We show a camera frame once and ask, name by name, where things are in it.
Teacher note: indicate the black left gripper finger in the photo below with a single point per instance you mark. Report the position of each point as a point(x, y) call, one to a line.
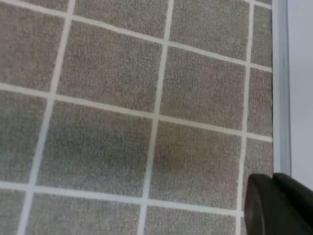
point(277, 205)

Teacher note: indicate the grey checked tablecloth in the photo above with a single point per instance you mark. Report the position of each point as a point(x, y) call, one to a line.
point(132, 117)

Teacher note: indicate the silver table edge strip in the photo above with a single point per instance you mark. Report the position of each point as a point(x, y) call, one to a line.
point(281, 88)

